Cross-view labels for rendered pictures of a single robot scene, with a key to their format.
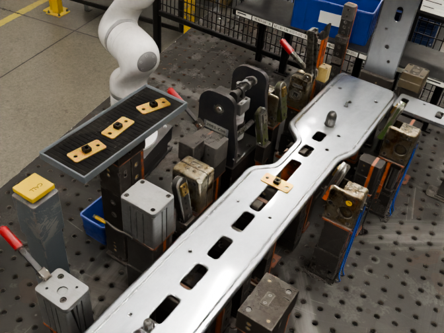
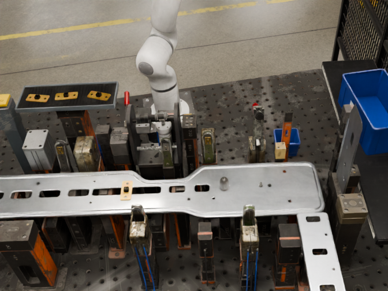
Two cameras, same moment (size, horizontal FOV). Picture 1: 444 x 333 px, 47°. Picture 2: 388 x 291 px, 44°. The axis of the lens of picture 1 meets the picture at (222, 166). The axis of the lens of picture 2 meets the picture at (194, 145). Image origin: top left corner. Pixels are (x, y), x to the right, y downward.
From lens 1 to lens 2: 1.48 m
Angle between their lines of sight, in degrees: 45
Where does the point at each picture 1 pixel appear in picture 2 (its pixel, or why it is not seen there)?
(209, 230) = (59, 182)
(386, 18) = (347, 137)
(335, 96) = (267, 174)
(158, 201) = (33, 144)
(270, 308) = (7, 234)
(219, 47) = not seen: hidden behind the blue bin
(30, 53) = (306, 28)
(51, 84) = (292, 58)
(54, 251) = (13, 139)
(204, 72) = (303, 103)
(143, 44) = (144, 56)
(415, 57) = not seen: outside the picture
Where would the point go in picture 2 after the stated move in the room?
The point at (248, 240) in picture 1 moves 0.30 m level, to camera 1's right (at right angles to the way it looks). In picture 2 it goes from (63, 202) to (95, 269)
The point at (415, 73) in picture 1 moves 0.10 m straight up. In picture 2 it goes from (346, 203) to (352, 183)
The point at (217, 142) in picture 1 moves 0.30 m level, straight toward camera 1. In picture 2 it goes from (117, 140) to (37, 175)
